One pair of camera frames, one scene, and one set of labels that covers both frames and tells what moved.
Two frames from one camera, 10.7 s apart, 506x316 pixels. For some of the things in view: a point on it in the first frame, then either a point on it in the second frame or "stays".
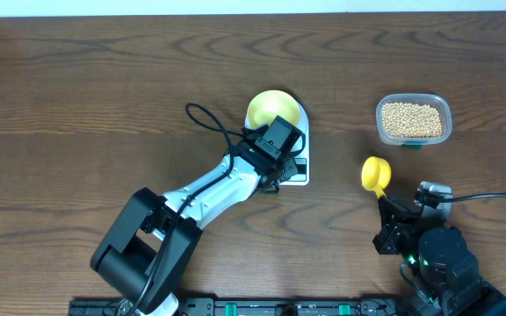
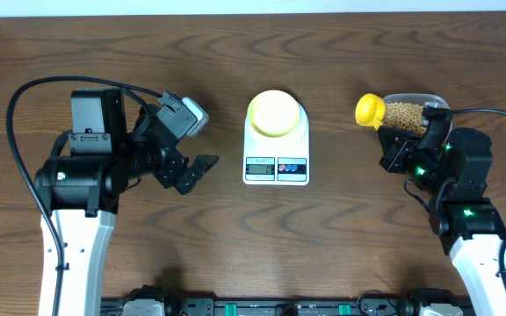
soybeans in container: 406,119 stays
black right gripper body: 397,238 → 405,156
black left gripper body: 281,170 → 169,170
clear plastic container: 414,119 stays
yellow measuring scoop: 376,175 → 370,111
